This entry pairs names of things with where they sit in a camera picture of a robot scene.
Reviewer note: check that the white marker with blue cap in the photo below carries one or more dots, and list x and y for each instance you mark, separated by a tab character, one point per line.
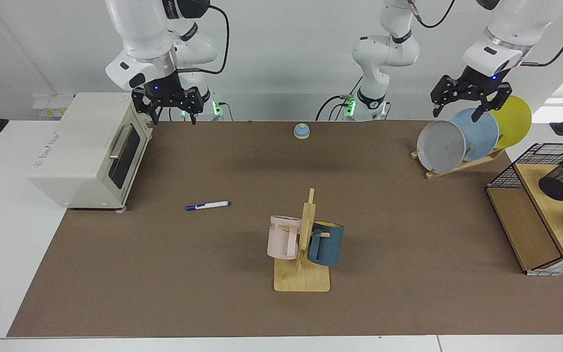
208	205

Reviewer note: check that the light blue plate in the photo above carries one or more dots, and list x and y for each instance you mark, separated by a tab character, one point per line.
482	134

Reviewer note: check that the yellow plate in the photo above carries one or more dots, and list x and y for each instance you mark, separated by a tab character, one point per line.
513	122

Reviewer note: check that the grey plate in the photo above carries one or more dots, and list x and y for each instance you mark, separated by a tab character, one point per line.
440	146

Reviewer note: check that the wooden plate rack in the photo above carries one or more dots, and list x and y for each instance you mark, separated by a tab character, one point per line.
457	167

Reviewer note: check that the pale toaster oven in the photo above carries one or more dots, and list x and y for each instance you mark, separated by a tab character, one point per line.
81	146

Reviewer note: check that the small blue round bell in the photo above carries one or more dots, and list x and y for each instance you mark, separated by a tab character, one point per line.
301	131

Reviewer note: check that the pink cup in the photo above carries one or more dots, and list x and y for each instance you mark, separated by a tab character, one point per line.
279	239

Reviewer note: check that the brown table cloth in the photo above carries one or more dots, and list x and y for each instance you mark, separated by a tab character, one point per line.
188	274

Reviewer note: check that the dark blue cup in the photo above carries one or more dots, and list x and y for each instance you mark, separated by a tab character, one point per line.
328	244

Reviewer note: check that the wooden cup stand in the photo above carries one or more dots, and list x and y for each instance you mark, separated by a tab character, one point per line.
301	281

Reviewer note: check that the white wall socket box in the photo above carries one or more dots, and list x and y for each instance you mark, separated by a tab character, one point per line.
52	105

